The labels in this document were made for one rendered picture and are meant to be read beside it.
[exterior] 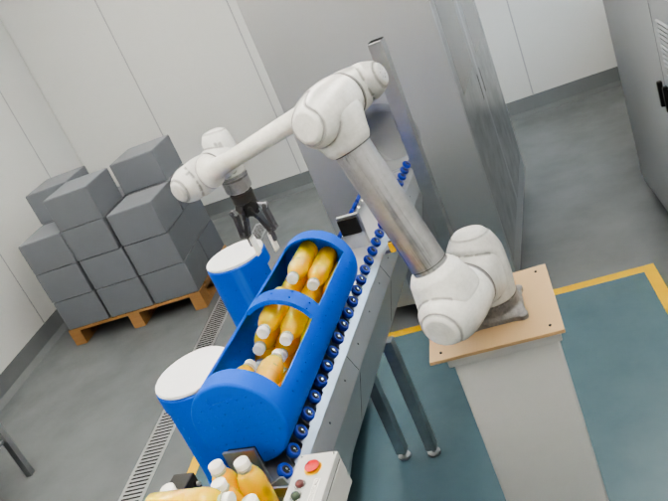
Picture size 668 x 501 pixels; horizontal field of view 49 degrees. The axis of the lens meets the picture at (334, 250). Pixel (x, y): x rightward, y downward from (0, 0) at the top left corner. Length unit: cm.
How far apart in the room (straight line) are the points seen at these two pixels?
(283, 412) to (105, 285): 400
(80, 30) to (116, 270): 264
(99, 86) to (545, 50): 416
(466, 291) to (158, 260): 393
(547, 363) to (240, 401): 85
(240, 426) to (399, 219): 71
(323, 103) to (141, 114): 576
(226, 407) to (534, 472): 97
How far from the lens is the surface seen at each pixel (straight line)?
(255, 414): 199
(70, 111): 773
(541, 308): 214
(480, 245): 202
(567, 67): 693
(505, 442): 230
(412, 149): 302
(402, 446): 333
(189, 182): 214
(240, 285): 323
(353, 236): 309
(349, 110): 178
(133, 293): 579
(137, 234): 552
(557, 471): 240
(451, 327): 186
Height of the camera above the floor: 216
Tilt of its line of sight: 23 degrees down
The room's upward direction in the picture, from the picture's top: 23 degrees counter-clockwise
